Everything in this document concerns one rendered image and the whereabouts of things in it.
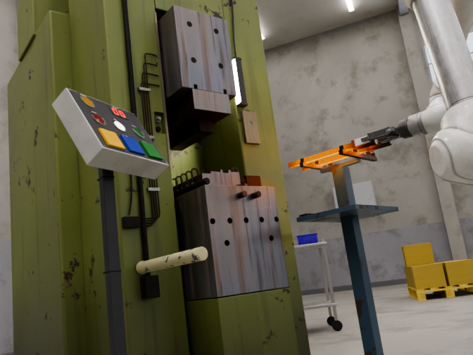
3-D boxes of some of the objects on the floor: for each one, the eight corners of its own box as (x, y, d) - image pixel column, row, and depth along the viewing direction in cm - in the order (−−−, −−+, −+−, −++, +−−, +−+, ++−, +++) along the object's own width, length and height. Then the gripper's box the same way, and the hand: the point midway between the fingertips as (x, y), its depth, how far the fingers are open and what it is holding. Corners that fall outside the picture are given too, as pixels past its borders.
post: (135, 471, 143) (110, 133, 167) (123, 475, 141) (100, 132, 164) (129, 468, 146) (106, 137, 170) (117, 472, 144) (96, 136, 167)
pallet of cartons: (410, 295, 722) (400, 247, 738) (481, 287, 683) (469, 237, 699) (400, 303, 607) (388, 246, 622) (485, 294, 568) (471, 234, 583)
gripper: (402, 132, 180) (349, 149, 195) (421, 139, 194) (370, 154, 209) (399, 114, 181) (345, 132, 196) (418, 122, 195) (367, 139, 210)
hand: (364, 141), depth 201 cm, fingers open, 6 cm apart
